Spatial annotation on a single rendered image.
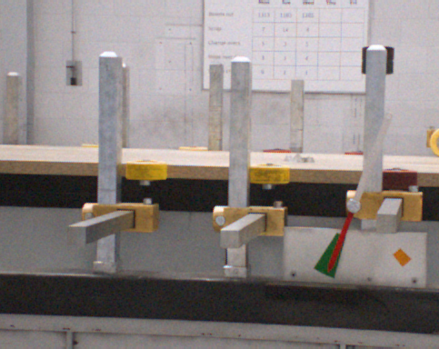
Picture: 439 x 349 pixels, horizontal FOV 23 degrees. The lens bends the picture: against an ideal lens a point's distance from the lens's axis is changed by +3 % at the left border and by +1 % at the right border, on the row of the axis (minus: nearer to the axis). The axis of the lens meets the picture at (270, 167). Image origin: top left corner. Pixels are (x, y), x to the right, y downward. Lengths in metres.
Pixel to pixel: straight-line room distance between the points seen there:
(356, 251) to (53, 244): 0.69
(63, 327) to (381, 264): 0.62
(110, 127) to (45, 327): 0.40
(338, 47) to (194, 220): 6.97
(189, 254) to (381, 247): 0.47
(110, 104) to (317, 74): 7.15
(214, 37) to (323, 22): 0.95
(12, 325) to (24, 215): 0.28
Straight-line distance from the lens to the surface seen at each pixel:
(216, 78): 3.11
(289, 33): 9.20
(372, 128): 1.96
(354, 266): 1.97
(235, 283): 1.99
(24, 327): 2.15
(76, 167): 2.24
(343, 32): 9.15
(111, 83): 2.04
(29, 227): 2.34
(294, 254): 1.98
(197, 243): 2.24
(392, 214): 1.65
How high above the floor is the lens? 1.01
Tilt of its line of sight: 3 degrees down
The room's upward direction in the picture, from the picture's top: 1 degrees clockwise
